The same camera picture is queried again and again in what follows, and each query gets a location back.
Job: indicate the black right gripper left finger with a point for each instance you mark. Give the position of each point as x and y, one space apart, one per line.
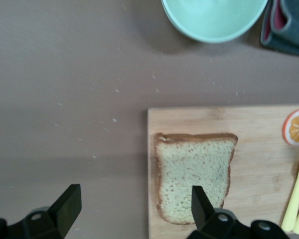
64 211

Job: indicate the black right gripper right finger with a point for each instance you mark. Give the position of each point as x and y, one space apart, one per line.
204 219

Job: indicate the brown crust bread slice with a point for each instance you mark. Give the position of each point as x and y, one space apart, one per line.
189 161

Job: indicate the wooden cutting board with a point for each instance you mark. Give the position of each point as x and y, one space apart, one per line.
259 174

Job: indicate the mint green bowl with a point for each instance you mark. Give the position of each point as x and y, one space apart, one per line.
214 17

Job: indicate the folded grey cloth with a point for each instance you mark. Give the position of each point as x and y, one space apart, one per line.
296 30

